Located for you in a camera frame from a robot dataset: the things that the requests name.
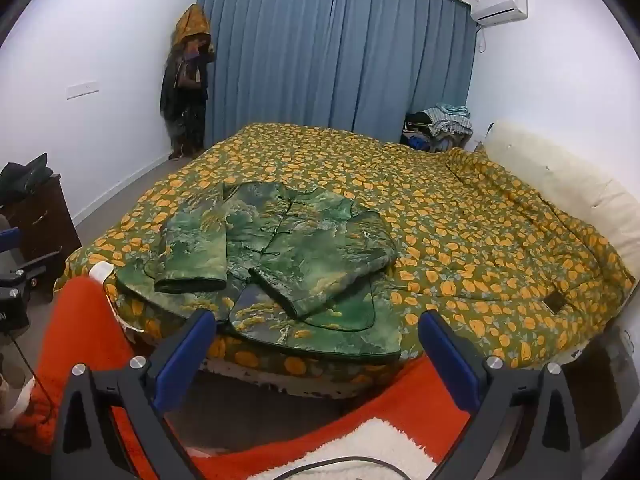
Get pile of mixed clothes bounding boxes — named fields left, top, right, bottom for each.
left=400, top=104, right=473, bottom=153

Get white air conditioner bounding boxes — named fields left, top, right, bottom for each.
left=471, top=0, right=530, bottom=25

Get green printed padded jacket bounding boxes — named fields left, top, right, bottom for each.
left=114, top=180, right=403, bottom=358

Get thin black cable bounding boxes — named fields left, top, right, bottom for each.
left=12, top=332, right=56, bottom=423

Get orange and white rug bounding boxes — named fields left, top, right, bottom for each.
left=25, top=260, right=473, bottom=480

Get dark cloth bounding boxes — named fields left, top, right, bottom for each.
left=0, top=152, right=55, bottom=206

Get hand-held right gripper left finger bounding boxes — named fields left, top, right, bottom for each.
left=50, top=307, right=218, bottom=480

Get bed with orange floral quilt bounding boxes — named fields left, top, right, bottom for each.
left=52, top=121, right=638, bottom=378

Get blue curtain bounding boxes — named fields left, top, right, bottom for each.
left=196, top=0, right=476, bottom=148

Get dark wooden dresser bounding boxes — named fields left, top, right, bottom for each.
left=0, top=172, right=83, bottom=302

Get cream padded headboard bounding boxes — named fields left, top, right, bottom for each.
left=482, top=120, right=640, bottom=281

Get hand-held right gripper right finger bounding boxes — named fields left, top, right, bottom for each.
left=417, top=310, right=583, bottom=480

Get dark hanging clothes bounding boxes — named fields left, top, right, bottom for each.
left=160, top=3, right=216, bottom=161

